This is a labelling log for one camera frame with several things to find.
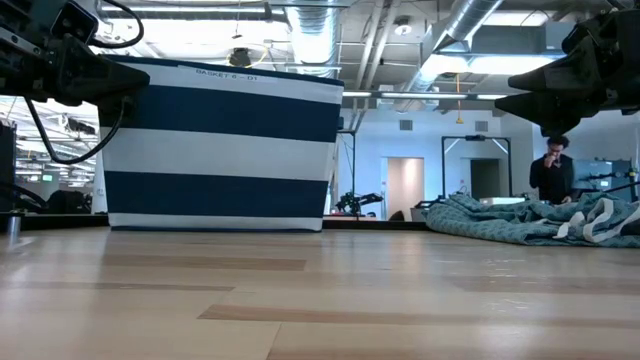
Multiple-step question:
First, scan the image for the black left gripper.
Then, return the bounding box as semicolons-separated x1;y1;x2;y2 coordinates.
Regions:
0;0;152;122

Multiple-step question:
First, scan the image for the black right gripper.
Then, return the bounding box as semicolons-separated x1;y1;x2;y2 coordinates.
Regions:
494;6;640;137

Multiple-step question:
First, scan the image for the navy white striped fabric basket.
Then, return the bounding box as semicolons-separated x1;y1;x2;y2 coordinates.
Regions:
97;53;347;233

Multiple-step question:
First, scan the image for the person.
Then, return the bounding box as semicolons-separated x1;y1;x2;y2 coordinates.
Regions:
528;133;577;206

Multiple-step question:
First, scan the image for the grey background monitor equipment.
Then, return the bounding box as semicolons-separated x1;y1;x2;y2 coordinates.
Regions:
572;158;638;202

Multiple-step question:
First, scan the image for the teal patterned hospital gown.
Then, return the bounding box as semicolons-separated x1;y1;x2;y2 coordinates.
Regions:
421;190;640;249

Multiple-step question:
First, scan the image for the long ceiling light strip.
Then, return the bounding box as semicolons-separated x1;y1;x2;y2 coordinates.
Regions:
343;89;509;102

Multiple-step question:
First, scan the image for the black ceiling device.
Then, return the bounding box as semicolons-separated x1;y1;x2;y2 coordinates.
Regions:
228;46;253;69

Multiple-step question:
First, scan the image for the small silver metal cylinder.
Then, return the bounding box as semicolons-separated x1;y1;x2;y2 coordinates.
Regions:
5;214;23;242

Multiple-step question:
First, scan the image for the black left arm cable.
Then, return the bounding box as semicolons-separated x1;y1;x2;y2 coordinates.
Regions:
23;0;146;167

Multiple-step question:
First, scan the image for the black metal stand frame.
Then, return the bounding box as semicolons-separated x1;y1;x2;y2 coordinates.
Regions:
337;129;358;217
440;134;513;201

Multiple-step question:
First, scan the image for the yellow hanging cord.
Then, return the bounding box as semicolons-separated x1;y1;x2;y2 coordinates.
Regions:
454;73;465;125

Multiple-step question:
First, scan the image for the smooth silver ceiling duct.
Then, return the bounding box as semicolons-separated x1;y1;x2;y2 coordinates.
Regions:
405;0;505;92

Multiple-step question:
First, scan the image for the corrugated silver ceiling duct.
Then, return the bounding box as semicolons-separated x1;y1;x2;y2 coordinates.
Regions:
285;0;342;80

